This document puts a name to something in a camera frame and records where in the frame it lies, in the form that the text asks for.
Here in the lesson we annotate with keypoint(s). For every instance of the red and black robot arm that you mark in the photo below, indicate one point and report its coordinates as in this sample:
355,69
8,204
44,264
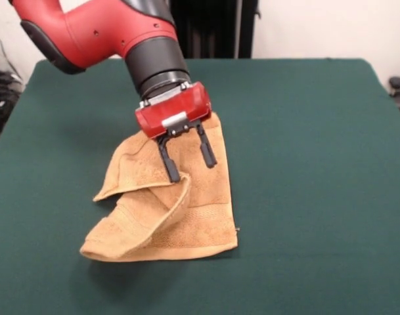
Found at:
88,33

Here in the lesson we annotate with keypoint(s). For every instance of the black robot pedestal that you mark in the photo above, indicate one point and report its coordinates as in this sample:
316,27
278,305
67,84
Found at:
219,29

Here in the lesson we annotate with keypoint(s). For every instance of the dark green table cloth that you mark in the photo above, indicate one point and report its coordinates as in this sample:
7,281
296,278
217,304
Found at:
318,164

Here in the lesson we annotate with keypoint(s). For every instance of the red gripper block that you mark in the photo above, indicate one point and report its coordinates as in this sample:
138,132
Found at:
176,111

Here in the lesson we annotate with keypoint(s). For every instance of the orange terry towel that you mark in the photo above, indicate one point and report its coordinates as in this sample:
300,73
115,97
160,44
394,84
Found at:
206,197

